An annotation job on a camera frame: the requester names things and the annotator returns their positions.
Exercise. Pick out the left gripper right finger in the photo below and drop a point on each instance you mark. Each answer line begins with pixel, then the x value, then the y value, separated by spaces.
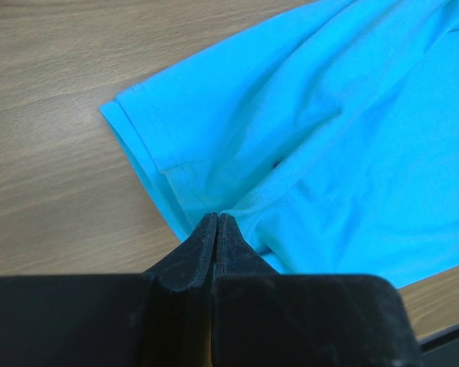
pixel 262 318

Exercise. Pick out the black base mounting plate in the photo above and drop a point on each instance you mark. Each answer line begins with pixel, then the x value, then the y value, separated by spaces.
pixel 441 349

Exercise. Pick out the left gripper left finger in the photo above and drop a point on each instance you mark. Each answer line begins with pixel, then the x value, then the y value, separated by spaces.
pixel 154 318

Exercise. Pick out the turquoise t shirt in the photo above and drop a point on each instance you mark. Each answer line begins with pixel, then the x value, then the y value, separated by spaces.
pixel 330 132

